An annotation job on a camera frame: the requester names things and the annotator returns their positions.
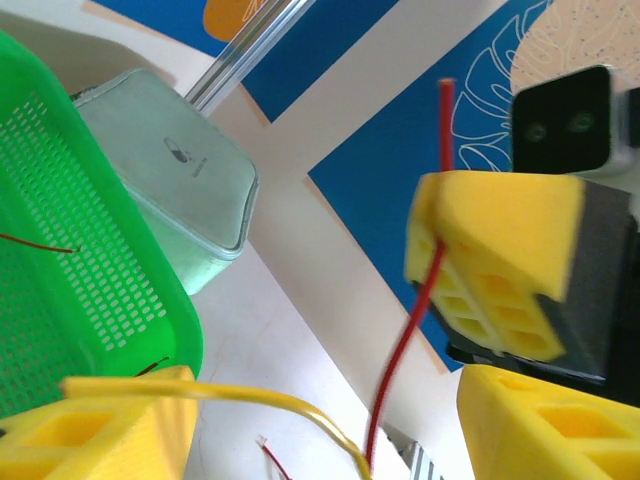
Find yellow cable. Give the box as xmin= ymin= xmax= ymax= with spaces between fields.
xmin=60 ymin=375 xmax=375 ymax=480

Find red cable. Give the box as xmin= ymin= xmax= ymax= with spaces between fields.
xmin=0 ymin=232 xmax=171 ymax=377
xmin=366 ymin=78 xmax=457 ymax=469
xmin=255 ymin=435 xmax=296 ymax=480

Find aluminium frame post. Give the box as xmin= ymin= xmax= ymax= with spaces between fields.
xmin=183 ymin=0 xmax=317 ymax=112

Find pale green lidded container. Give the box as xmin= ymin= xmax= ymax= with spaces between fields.
xmin=72 ymin=67 xmax=261 ymax=296

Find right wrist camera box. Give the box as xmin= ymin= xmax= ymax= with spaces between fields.
xmin=509 ymin=64 xmax=640 ymax=177

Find green mesh basket with sticker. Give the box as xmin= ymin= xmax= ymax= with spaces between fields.
xmin=0 ymin=29 xmax=206 ymax=421

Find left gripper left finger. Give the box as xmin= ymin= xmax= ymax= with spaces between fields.
xmin=0 ymin=367 xmax=199 ymax=480

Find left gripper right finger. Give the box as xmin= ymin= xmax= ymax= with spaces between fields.
xmin=457 ymin=364 xmax=640 ymax=480

